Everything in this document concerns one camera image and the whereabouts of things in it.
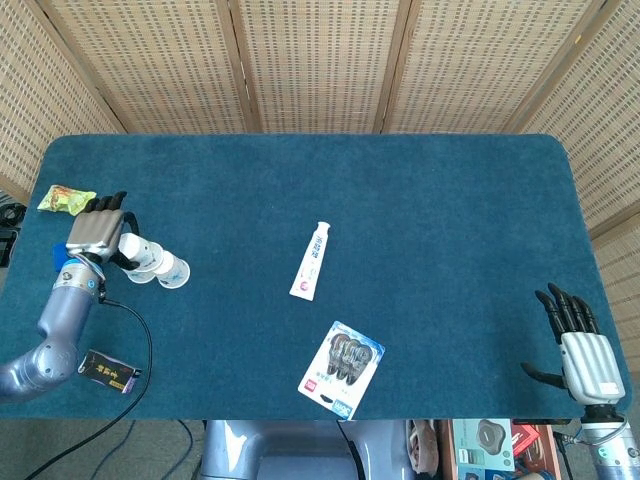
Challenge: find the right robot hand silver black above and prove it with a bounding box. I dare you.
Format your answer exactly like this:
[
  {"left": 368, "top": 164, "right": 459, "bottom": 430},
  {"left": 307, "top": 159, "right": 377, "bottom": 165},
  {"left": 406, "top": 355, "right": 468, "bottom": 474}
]
[{"left": 519, "top": 282, "right": 628, "bottom": 405}]

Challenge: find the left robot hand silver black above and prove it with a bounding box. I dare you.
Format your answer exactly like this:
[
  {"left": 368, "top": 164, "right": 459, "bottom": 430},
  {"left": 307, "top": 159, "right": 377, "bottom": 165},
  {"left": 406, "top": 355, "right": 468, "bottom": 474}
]
[{"left": 64, "top": 191, "right": 142, "bottom": 272}]

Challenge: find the white paper cup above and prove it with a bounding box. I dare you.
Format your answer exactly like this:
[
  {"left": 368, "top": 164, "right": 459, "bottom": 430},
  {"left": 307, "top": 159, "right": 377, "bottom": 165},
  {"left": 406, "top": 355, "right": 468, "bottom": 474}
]
[
  {"left": 157, "top": 252, "right": 192, "bottom": 291},
  {"left": 147, "top": 241, "right": 171, "bottom": 275},
  {"left": 118, "top": 232, "right": 154, "bottom": 284}
]

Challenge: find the yellow-green snack packet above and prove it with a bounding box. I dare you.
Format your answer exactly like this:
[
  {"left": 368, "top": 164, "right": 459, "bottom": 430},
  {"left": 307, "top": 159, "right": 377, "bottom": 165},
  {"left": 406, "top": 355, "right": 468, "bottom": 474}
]
[{"left": 37, "top": 184, "right": 98, "bottom": 217}]

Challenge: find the black equipment on floor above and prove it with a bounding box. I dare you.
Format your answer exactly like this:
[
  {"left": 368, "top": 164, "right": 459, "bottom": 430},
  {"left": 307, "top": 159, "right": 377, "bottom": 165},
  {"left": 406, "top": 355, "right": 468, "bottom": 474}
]
[{"left": 0, "top": 202, "right": 26, "bottom": 266}]

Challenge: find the red product box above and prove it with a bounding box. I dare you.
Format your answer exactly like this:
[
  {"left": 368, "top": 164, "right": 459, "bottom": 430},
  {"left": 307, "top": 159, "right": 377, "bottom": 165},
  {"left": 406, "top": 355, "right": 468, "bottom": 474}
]
[{"left": 512, "top": 424, "right": 544, "bottom": 456}]

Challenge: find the teal product box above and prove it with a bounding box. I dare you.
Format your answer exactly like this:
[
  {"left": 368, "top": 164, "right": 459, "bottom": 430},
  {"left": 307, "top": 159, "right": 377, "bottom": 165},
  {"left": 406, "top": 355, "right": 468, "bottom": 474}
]
[{"left": 451, "top": 418, "right": 517, "bottom": 474}]

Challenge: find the black gold sachet packet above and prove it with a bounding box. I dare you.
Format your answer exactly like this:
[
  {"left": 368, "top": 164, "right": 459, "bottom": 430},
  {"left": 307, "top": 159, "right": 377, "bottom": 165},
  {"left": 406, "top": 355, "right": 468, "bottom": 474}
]
[{"left": 77, "top": 348, "right": 144, "bottom": 395}]

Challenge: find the woven bamboo screen panel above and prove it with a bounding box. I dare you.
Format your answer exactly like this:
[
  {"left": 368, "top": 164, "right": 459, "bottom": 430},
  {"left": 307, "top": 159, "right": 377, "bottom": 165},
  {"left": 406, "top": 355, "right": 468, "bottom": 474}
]
[
  {"left": 34, "top": 0, "right": 259, "bottom": 135},
  {"left": 509, "top": 0, "right": 640, "bottom": 381},
  {"left": 382, "top": 0, "right": 614, "bottom": 135},
  {"left": 227, "top": 0, "right": 414, "bottom": 135},
  {"left": 0, "top": 0, "right": 127, "bottom": 206}
]

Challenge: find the brown crumpled cloth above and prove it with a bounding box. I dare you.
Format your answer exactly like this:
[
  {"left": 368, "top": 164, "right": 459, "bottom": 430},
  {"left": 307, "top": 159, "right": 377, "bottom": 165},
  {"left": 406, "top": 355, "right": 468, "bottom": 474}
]
[{"left": 408, "top": 419, "right": 441, "bottom": 476}]

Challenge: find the white toothpaste tube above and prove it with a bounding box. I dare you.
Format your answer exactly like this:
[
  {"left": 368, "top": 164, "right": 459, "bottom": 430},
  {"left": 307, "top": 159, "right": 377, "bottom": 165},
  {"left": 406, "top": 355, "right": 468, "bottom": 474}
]
[{"left": 288, "top": 220, "right": 333, "bottom": 303}]

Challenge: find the blue carpet table mat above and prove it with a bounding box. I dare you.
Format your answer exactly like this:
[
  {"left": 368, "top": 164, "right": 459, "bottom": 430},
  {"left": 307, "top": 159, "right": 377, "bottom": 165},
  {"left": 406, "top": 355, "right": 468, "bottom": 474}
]
[{"left": 0, "top": 132, "right": 634, "bottom": 421}]

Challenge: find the blue-grey robot torso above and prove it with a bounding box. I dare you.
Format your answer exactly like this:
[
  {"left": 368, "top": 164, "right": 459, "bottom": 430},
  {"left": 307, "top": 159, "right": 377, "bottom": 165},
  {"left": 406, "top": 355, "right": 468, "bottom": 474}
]
[{"left": 199, "top": 419, "right": 409, "bottom": 480}]

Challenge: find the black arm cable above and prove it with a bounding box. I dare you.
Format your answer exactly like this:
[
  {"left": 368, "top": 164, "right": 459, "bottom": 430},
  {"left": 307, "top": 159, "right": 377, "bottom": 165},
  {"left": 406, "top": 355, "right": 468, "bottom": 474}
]
[{"left": 29, "top": 298, "right": 154, "bottom": 480}]

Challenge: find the dark floor cable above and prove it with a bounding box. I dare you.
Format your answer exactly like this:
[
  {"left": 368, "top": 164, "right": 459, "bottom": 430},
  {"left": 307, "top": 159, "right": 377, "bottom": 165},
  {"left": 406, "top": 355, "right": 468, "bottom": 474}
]
[{"left": 177, "top": 419, "right": 195, "bottom": 466}]

